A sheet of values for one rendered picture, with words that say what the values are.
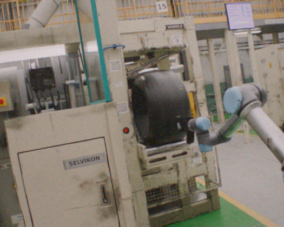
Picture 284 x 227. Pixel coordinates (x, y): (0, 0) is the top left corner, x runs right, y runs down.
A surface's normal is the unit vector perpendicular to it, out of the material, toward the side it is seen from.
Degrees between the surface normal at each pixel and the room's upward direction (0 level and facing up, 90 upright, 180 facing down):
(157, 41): 90
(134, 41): 90
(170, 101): 82
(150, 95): 72
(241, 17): 90
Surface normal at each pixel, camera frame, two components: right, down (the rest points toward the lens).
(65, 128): 0.29, 0.00
